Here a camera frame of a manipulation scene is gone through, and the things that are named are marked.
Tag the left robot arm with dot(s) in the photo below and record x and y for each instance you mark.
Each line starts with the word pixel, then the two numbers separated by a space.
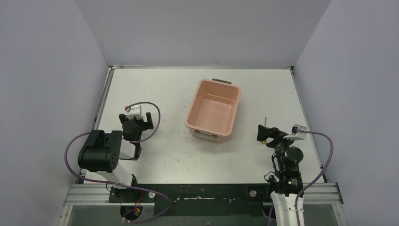
pixel 102 152

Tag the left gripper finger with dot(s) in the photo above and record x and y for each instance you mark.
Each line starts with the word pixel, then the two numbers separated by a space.
pixel 149 123
pixel 123 118

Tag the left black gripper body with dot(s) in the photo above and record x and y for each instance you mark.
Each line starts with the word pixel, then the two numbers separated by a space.
pixel 137 122

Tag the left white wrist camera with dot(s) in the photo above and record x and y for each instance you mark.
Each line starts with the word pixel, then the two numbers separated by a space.
pixel 134 112

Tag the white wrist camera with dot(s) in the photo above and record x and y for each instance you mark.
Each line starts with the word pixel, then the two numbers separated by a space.
pixel 134 112
pixel 298 132

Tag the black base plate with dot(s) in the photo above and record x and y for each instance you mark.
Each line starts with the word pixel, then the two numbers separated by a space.
pixel 199 199

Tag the yellow black screwdriver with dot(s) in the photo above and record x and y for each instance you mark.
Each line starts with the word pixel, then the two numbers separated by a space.
pixel 264 138

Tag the aluminium frame rail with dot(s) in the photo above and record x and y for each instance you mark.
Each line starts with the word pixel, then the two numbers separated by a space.
pixel 97 195

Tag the pink plastic bin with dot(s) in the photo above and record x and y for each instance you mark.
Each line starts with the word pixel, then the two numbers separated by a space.
pixel 213 110

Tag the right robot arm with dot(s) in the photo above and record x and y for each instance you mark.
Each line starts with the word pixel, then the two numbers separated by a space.
pixel 286 183

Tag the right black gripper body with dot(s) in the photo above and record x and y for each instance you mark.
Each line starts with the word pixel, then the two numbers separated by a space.
pixel 274 135

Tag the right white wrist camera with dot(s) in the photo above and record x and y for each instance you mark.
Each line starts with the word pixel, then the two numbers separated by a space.
pixel 298 132

